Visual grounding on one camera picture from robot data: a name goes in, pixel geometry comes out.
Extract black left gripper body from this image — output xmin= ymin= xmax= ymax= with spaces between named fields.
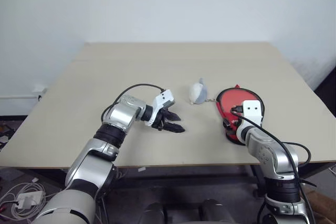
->
xmin=152 ymin=108 xmax=173 ymax=132

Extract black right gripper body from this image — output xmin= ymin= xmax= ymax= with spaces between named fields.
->
xmin=222 ymin=118 xmax=239 ymax=132

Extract red black paddle case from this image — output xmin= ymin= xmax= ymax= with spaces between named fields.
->
xmin=214 ymin=84 xmax=266 ymax=146

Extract dark rounded shape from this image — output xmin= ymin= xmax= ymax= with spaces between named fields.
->
xmin=136 ymin=201 xmax=166 ymax=224
xmin=199 ymin=198 xmax=232 ymax=224

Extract black furniture panel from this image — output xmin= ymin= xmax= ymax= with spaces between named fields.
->
xmin=313 ymin=65 xmax=336 ymax=119

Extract white power adapter box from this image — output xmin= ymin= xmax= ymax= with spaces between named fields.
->
xmin=16 ymin=191 xmax=45 ymax=209

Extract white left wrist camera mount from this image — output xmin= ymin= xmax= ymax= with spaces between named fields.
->
xmin=143 ymin=90 xmax=176 ymax=127

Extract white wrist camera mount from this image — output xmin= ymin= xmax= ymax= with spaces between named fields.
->
xmin=143 ymin=90 xmax=176 ymax=127
xmin=235 ymin=100 xmax=265 ymax=131

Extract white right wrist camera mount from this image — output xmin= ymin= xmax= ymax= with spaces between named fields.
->
xmin=235 ymin=100 xmax=265 ymax=131

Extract grey white plush keychain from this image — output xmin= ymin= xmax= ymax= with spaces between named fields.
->
xmin=188 ymin=77 xmax=209 ymax=105

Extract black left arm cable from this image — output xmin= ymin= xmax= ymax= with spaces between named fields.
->
xmin=101 ymin=83 xmax=165 ymax=125

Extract black metal table frame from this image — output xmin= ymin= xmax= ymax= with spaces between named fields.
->
xmin=112 ymin=159 xmax=336 ymax=198

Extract white wall socket box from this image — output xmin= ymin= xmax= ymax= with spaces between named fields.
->
xmin=33 ymin=83 xmax=47 ymax=94

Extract white wall cable duct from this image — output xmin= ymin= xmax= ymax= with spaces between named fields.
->
xmin=0 ymin=94 xmax=40 ymax=100

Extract white floor cable bundle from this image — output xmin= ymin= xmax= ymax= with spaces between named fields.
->
xmin=0 ymin=176 xmax=57 ymax=221

